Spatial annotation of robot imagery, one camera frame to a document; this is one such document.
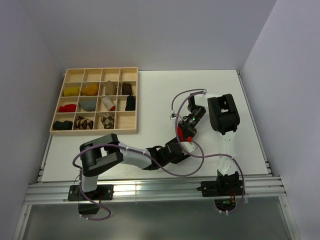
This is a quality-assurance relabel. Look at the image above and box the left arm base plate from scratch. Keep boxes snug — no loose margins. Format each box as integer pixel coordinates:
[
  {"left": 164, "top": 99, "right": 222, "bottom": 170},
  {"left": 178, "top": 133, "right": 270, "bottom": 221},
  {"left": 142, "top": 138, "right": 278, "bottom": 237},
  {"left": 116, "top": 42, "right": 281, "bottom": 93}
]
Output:
[{"left": 67, "top": 184, "right": 114, "bottom": 202}]

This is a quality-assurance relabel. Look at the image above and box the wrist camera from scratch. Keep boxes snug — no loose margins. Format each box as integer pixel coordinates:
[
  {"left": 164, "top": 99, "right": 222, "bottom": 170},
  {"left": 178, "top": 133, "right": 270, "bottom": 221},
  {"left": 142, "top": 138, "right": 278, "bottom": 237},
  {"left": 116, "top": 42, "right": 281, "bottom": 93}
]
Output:
[
  {"left": 169, "top": 110, "right": 177, "bottom": 120},
  {"left": 180, "top": 136, "right": 198, "bottom": 154}
]

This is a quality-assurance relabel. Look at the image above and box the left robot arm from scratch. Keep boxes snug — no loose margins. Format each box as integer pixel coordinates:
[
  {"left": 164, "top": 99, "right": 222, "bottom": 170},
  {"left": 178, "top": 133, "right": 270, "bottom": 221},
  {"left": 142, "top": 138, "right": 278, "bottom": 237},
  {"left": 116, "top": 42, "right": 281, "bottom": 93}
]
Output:
[{"left": 73, "top": 133, "right": 196, "bottom": 200}]

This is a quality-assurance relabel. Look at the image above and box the black sock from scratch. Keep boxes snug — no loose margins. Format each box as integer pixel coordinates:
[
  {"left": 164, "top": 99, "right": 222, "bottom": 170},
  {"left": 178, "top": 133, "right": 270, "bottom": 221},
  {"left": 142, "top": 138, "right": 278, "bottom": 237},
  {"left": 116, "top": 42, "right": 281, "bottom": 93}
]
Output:
[
  {"left": 52, "top": 120, "right": 73, "bottom": 131},
  {"left": 125, "top": 95, "right": 136, "bottom": 111}
]

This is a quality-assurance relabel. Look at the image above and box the dark brown rolled sock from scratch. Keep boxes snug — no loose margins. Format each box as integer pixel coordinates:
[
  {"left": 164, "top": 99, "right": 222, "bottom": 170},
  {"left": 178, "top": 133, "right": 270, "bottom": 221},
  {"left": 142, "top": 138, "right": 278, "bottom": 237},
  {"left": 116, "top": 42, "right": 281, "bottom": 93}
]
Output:
[{"left": 121, "top": 82, "right": 133, "bottom": 95}]

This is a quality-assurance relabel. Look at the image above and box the white red-tipped rolled sock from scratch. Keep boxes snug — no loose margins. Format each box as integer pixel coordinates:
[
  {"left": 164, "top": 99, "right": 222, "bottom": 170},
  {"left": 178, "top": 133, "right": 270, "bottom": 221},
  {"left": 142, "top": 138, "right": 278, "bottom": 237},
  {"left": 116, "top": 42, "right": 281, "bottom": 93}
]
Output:
[{"left": 101, "top": 97, "right": 116, "bottom": 112}]

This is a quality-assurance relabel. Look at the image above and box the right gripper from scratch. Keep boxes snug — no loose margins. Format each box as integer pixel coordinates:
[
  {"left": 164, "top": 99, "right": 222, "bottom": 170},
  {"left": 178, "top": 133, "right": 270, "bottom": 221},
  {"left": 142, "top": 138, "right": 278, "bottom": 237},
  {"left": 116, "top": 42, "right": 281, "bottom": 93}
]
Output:
[{"left": 178, "top": 106, "right": 207, "bottom": 139}]

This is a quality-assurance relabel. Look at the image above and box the yellow rolled sock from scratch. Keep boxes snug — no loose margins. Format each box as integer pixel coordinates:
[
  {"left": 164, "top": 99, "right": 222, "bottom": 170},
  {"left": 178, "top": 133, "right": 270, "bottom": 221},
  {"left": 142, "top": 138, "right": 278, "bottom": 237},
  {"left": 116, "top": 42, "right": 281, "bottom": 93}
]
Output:
[{"left": 63, "top": 86, "right": 80, "bottom": 97}]

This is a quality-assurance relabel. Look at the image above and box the red Santa sock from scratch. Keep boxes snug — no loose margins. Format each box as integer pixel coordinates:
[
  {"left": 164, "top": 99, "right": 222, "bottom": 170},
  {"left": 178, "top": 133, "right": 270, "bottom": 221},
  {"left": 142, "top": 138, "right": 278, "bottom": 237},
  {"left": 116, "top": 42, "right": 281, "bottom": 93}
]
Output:
[{"left": 177, "top": 125, "right": 187, "bottom": 142}]

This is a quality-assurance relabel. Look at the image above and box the tan rolled sock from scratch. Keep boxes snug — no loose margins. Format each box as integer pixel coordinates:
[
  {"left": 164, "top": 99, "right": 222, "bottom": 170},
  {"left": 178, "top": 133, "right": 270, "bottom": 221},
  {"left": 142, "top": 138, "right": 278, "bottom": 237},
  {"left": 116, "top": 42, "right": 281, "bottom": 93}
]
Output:
[{"left": 104, "top": 80, "right": 118, "bottom": 96}]

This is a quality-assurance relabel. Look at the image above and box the black rolled sock in tray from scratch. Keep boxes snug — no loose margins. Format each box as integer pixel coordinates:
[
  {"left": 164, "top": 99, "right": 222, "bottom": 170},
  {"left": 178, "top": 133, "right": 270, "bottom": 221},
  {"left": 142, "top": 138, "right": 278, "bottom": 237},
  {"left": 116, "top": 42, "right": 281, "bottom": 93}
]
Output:
[{"left": 52, "top": 120, "right": 73, "bottom": 131}]

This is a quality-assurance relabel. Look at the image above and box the wooden compartment tray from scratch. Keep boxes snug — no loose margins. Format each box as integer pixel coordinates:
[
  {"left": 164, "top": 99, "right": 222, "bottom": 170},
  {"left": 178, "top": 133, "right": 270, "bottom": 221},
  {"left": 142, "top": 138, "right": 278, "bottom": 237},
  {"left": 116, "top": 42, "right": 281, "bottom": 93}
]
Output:
[{"left": 50, "top": 67, "right": 139, "bottom": 136}]

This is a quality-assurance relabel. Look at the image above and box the argyle rolled sock in tray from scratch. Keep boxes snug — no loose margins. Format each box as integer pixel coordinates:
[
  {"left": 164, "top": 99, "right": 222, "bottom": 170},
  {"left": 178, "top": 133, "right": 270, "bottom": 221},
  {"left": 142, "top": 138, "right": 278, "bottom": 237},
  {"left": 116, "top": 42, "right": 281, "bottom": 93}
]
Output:
[{"left": 75, "top": 116, "right": 94, "bottom": 130}]

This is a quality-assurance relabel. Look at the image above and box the red rolled sock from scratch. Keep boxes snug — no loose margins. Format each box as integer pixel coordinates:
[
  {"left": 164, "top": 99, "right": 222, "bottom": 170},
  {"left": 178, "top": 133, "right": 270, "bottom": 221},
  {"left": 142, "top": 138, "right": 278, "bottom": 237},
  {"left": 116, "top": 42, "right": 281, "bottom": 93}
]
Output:
[{"left": 58, "top": 104, "right": 77, "bottom": 113}]

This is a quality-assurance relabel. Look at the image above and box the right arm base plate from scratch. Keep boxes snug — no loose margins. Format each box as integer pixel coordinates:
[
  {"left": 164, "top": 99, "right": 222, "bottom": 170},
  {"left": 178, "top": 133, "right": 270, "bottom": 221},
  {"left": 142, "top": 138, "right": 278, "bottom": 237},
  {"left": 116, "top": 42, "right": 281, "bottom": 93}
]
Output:
[{"left": 196, "top": 180, "right": 244, "bottom": 197}]

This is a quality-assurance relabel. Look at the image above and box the grey rolled sock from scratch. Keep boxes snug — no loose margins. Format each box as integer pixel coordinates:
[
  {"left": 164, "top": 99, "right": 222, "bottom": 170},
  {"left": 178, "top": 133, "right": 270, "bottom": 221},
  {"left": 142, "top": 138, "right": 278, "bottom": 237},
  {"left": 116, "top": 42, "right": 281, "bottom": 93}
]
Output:
[{"left": 79, "top": 100, "right": 97, "bottom": 112}]

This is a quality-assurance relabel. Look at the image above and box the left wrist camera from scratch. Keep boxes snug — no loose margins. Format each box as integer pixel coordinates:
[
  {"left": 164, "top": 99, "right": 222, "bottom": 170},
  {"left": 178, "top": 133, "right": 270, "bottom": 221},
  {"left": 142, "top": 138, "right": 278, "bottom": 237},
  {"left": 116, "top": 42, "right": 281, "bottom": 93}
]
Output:
[{"left": 180, "top": 136, "right": 198, "bottom": 154}]

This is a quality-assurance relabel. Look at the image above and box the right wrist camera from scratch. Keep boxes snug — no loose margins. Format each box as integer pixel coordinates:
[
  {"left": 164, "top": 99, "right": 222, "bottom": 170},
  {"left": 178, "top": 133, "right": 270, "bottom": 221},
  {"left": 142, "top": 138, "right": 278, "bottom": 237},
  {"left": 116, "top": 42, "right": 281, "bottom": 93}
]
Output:
[{"left": 169, "top": 110, "right": 177, "bottom": 120}]

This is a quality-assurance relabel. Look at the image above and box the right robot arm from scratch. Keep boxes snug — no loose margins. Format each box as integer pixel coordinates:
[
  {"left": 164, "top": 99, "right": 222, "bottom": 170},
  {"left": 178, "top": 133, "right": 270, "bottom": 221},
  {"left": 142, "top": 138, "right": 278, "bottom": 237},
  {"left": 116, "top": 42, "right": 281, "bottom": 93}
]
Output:
[{"left": 175, "top": 89, "right": 245, "bottom": 196}]

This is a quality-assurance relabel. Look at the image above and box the brown argyle sock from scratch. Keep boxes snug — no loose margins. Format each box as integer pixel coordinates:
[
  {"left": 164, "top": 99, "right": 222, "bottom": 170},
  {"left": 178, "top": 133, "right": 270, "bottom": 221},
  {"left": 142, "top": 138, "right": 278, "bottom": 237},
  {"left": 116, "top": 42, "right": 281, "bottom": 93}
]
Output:
[{"left": 100, "top": 113, "right": 115, "bottom": 129}]

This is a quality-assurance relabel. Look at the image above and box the orange rolled sock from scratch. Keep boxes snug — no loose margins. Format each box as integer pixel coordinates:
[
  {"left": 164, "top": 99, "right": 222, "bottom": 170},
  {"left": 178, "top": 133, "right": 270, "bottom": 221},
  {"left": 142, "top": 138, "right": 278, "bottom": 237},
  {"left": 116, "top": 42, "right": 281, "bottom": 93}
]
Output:
[{"left": 81, "top": 83, "right": 99, "bottom": 96}]

